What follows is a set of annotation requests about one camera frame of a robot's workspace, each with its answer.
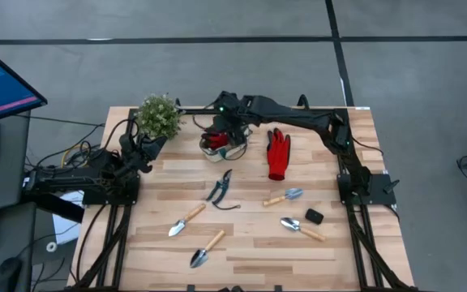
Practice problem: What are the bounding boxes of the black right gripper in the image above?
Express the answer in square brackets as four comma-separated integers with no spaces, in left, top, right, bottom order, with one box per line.
[211,115,253,148]

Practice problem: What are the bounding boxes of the white paper sheet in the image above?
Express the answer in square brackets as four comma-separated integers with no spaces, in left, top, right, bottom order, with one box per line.
[52,190,85,245]

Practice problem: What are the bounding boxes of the black computer mouse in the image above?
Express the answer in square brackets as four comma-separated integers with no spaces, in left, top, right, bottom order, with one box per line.
[0,256,24,292]

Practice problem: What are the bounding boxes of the green potted plant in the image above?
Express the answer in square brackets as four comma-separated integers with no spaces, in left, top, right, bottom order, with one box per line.
[135,92,184,141]

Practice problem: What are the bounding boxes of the small black box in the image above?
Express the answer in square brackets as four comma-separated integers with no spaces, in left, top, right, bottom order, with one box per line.
[304,208,325,225]

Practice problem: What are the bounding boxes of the beige gardening bag green handles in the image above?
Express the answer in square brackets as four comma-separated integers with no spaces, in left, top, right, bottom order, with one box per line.
[199,121,255,164]

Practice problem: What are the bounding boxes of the grey desk cabinet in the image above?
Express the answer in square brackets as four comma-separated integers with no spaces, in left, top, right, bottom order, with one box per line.
[0,111,32,214]

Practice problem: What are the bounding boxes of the narrow trowel wooden handle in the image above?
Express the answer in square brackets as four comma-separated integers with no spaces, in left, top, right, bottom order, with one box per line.
[167,202,208,238]

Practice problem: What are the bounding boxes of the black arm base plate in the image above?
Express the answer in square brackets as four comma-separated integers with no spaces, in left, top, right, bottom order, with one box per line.
[82,174,140,206]
[336,173,397,206]

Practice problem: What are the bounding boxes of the wide trowel wooden handle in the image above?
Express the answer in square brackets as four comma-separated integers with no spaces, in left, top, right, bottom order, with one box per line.
[189,229,227,269]

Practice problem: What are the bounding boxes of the black cable bundle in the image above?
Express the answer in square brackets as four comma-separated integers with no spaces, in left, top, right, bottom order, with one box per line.
[24,121,109,172]

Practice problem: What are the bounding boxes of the black diagonal bar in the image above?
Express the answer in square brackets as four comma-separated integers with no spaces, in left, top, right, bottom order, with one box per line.
[20,190,85,224]

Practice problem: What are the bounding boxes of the thick black hose cable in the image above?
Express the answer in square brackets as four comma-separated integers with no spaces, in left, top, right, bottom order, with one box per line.
[74,204,109,285]

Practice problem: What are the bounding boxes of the hand fork wooden handle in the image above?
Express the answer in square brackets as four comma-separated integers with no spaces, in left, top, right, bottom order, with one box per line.
[262,187,305,208]

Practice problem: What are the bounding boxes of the black pruning shears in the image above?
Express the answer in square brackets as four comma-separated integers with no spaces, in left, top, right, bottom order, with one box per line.
[204,169,242,211]

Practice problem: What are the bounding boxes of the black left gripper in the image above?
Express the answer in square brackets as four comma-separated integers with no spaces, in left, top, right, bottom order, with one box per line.
[120,133,169,174]

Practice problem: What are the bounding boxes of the thin black monitor cable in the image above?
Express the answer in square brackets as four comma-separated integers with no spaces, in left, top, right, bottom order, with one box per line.
[14,114,105,128]

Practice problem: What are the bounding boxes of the red black gardening glove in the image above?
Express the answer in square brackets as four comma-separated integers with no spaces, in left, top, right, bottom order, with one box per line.
[265,127,292,182]
[203,131,230,151]

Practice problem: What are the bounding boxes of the metal scoop wooden handle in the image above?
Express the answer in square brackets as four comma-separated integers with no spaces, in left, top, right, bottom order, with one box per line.
[280,217,327,243]

